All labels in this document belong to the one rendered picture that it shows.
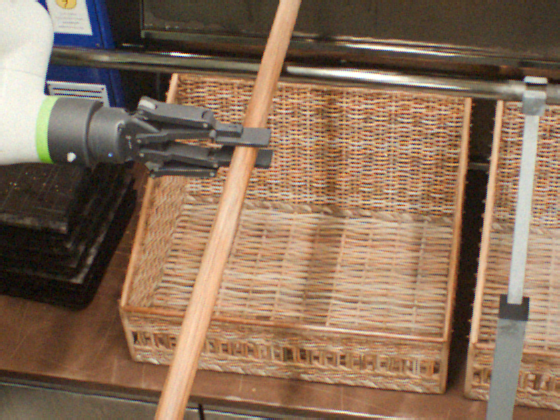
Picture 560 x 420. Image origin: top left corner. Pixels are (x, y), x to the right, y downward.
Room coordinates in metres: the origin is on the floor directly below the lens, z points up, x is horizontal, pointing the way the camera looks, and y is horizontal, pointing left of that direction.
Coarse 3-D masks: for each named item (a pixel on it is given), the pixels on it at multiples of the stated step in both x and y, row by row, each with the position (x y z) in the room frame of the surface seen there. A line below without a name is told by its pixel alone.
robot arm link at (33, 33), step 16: (0, 0) 1.32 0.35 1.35; (16, 0) 1.34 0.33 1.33; (32, 0) 1.37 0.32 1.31; (0, 16) 1.29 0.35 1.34; (16, 16) 1.31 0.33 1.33; (32, 16) 1.33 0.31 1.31; (48, 16) 1.36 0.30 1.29; (0, 32) 1.28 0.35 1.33; (16, 32) 1.30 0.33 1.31; (32, 32) 1.31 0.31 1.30; (48, 32) 1.33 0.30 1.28; (0, 48) 1.28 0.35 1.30; (16, 48) 1.29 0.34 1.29; (32, 48) 1.30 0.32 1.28; (48, 48) 1.32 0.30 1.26; (0, 64) 1.28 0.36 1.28; (16, 64) 1.28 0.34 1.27; (32, 64) 1.29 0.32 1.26
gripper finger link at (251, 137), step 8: (248, 128) 1.17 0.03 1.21; (256, 128) 1.17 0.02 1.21; (264, 128) 1.17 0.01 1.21; (216, 136) 1.16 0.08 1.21; (248, 136) 1.16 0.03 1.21; (256, 136) 1.16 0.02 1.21; (264, 136) 1.15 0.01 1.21; (216, 144) 1.16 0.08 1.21; (224, 144) 1.15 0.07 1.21; (232, 144) 1.15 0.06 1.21; (240, 144) 1.15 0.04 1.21; (248, 144) 1.15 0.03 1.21; (256, 144) 1.14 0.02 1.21; (264, 144) 1.14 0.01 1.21
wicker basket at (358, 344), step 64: (320, 128) 1.64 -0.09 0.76; (384, 128) 1.62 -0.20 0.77; (448, 128) 1.59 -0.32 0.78; (256, 192) 1.63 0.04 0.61; (320, 192) 1.61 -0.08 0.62; (384, 192) 1.58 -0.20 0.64; (448, 192) 1.55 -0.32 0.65; (192, 256) 1.51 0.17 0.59; (256, 256) 1.49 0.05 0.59; (320, 256) 1.48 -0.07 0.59; (384, 256) 1.46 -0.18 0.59; (448, 256) 1.45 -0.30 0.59; (128, 320) 1.28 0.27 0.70; (256, 320) 1.23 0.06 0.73; (320, 320) 1.33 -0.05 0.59; (384, 320) 1.31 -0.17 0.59; (448, 320) 1.19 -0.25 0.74; (384, 384) 1.18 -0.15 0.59
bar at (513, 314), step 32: (64, 64) 1.41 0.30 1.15; (96, 64) 1.40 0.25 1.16; (128, 64) 1.39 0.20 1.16; (160, 64) 1.38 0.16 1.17; (192, 64) 1.37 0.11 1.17; (224, 64) 1.36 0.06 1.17; (256, 64) 1.35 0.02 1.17; (288, 64) 1.34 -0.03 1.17; (320, 64) 1.34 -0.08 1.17; (480, 96) 1.26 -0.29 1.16; (512, 96) 1.25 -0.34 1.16; (544, 96) 1.23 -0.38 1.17; (512, 256) 1.10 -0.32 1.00; (512, 288) 1.06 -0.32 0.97; (512, 320) 1.02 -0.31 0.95; (512, 352) 1.02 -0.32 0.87; (512, 384) 1.02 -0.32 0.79
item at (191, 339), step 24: (288, 0) 1.45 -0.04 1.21; (288, 24) 1.40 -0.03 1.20; (264, 72) 1.29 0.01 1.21; (264, 96) 1.24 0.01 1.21; (264, 120) 1.20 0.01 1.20; (240, 168) 1.11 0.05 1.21; (240, 192) 1.07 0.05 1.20; (216, 216) 1.03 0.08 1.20; (216, 240) 0.99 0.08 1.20; (216, 264) 0.95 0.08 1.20; (216, 288) 0.92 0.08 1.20; (192, 312) 0.88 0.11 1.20; (192, 336) 0.85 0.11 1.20; (192, 360) 0.82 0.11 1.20; (168, 384) 0.79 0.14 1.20; (168, 408) 0.75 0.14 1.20
